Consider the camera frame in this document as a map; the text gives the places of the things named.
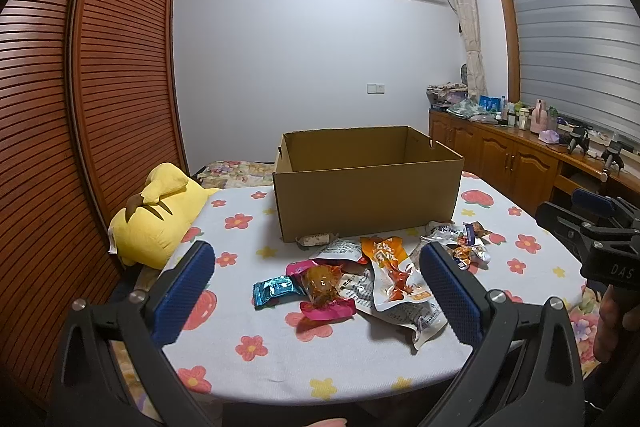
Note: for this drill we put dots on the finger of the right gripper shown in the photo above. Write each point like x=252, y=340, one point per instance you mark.
x=597, y=204
x=566, y=226

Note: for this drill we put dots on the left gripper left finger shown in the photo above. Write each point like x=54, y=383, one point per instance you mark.
x=88, y=387

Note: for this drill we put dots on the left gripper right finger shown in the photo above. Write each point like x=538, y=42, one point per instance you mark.
x=524, y=367

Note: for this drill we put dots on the silver white red snack pouch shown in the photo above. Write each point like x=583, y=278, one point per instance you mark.
x=424, y=321

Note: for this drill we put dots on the orange white snack pouch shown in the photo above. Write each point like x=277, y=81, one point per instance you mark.
x=395, y=277

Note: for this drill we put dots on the blue foil candy wrapper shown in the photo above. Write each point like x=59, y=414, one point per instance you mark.
x=277, y=287

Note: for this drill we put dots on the pink chicken leg snack pack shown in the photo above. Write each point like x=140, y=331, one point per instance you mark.
x=321, y=281

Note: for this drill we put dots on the person's right hand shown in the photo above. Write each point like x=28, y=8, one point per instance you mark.
x=618, y=312

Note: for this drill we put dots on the person's left hand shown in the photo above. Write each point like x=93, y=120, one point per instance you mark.
x=331, y=422

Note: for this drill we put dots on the wooden sideboard cabinet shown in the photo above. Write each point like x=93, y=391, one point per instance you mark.
x=528, y=171

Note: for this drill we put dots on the small colourful snack packets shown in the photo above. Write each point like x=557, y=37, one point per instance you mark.
x=466, y=243

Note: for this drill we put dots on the pink kettle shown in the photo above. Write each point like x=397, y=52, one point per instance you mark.
x=538, y=117

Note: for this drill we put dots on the white floral strawberry blanket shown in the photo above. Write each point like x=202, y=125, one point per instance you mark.
x=230, y=350

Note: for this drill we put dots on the yellow plush toy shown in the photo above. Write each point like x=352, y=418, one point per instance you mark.
x=153, y=222

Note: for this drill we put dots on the grey window blind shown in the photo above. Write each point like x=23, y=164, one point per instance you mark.
x=582, y=58

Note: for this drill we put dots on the brown cardboard box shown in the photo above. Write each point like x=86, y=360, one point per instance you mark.
x=356, y=181

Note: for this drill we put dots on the floral bed quilt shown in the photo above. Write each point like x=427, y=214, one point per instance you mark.
x=234, y=173

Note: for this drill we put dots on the small beige wrapped snack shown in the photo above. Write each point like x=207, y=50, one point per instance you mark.
x=315, y=240

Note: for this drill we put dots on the beige patterned curtain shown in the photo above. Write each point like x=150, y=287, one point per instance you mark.
x=469, y=23

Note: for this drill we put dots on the brown louvered wardrobe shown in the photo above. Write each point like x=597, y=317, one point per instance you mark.
x=88, y=109

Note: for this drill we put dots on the white wall switch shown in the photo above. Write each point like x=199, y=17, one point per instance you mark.
x=375, y=88

